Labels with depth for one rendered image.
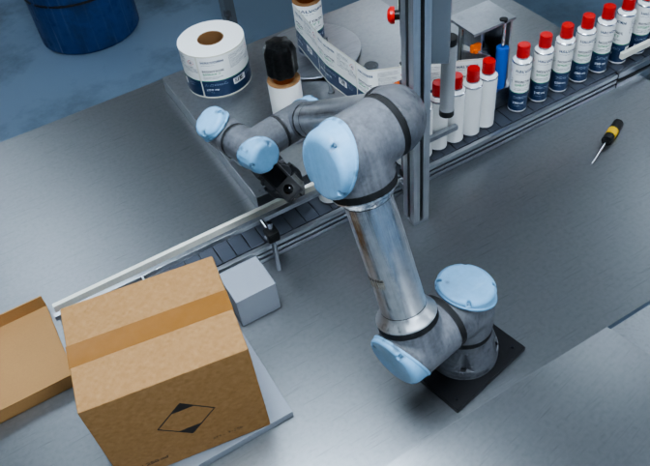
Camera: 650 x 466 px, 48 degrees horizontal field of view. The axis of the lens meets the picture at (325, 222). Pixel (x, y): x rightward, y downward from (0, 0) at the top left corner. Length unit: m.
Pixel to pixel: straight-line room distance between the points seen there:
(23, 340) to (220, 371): 0.65
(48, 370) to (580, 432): 1.13
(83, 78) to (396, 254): 3.16
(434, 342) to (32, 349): 0.94
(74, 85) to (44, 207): 2.09
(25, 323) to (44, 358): 0.13
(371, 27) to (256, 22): 1.93
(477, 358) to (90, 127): 1.40
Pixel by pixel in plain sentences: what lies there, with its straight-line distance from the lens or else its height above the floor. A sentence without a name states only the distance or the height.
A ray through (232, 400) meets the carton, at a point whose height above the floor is 0.98.
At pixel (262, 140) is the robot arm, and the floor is 1.24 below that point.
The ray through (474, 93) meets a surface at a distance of 1.91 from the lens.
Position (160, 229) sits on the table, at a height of 0.83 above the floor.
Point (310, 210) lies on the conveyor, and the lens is 1.82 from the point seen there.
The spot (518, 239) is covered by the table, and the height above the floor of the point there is 0.83.
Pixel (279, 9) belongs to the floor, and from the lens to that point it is 4.42.
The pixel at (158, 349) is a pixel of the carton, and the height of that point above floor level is 1.12.
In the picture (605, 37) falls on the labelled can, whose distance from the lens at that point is 2.21.
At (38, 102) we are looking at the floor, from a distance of 4.13.
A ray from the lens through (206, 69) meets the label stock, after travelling 2.18.
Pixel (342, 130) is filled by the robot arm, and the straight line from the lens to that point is 1.11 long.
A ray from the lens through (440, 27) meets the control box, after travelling 1.51.
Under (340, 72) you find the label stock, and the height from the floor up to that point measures 0.99.
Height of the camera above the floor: 2.16
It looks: 46 degrees down
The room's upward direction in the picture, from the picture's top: 8 degrees counter-clockwise
